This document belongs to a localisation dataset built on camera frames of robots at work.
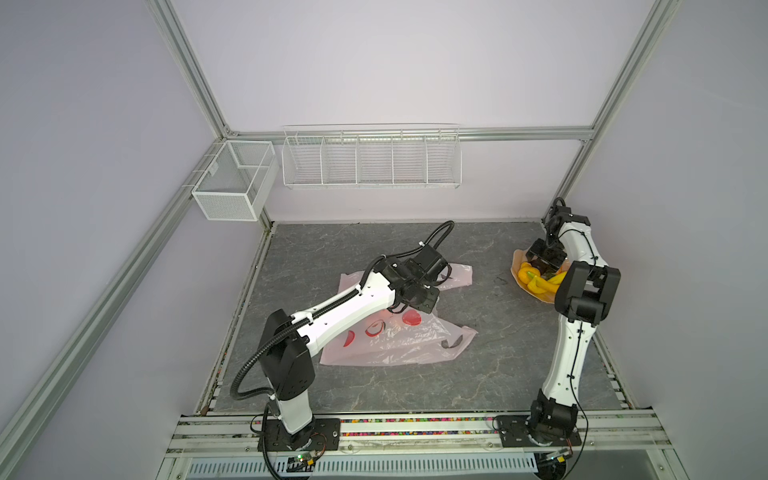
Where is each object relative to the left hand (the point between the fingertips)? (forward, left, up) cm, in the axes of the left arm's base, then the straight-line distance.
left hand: (425, 303), depth 78 cm
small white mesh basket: (+51, +61, +4) cm, 80 cm away
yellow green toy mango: (+10, -36, -11) cm, 39 cm away
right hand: (+19, -43, -13) cm, 49 cm away
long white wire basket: (+49, +13, +13) cm, 53 cm away
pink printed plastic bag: (-6, +8, -6) cm, 12 cm away
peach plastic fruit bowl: (+23, -37, -12) cm, 45 cm away
